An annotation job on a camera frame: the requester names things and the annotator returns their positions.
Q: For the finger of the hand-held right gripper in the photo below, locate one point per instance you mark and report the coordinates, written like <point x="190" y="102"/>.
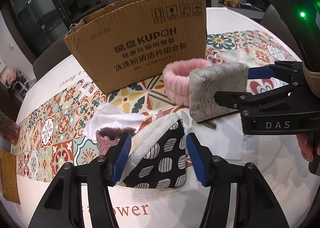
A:
<point x="260" y="72"/>
<point x="235" y="99"/>

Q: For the white shoe rack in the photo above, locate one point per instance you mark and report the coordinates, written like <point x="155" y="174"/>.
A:
<point x="18" y="82"/>

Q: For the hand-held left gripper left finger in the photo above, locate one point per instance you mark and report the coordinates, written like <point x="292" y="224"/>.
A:
<point x="121" y="158"/>

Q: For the grey chair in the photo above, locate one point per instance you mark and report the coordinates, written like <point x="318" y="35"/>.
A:
<point x="271" y="16"/>
<point x="50" y="62"/>

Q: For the colourful patterned table runner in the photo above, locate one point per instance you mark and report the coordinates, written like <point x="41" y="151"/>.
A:
<point x="57" y="123"/>

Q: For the mauve towel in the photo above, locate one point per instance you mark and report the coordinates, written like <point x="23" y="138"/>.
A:
<point x="105" y="140"/>

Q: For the pink fluffy headband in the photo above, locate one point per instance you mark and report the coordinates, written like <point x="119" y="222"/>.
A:
<point x="175" y="93"/>

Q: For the dark framed glass sliding door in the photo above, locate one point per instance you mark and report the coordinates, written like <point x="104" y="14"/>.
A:
<point x="62" y="5"/>

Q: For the person's right hand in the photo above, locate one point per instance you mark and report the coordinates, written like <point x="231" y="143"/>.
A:
<point x="306" y="149"/>

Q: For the yellow-brown cork mat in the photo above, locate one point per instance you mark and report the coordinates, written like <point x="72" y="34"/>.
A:
<point x="10" y="178"/>

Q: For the white television stand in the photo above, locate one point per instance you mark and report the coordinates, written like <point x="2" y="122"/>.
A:
<point x="240" y="11"/>

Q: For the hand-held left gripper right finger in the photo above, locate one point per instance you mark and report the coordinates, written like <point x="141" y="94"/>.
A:
<point x="197" y="160"/>

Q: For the white paper napkin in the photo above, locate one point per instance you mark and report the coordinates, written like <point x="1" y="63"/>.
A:
<point x="227" y="138"/>

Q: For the brown cardboard box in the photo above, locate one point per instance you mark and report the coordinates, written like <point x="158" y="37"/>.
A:
<point x="140" y="42"/>

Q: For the white cloth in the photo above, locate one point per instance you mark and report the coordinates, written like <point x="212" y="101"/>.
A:
<point x="112" y="120"/>

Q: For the grey floral fabric pouch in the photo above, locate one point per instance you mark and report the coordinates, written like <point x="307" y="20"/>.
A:
<point x="207" y="93"/>

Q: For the white wall switch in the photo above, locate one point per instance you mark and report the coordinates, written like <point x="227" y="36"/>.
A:
<point x="10" y="45"/>

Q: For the pink cloth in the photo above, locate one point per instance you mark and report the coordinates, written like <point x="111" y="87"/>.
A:
<point x="11" y="79"/>

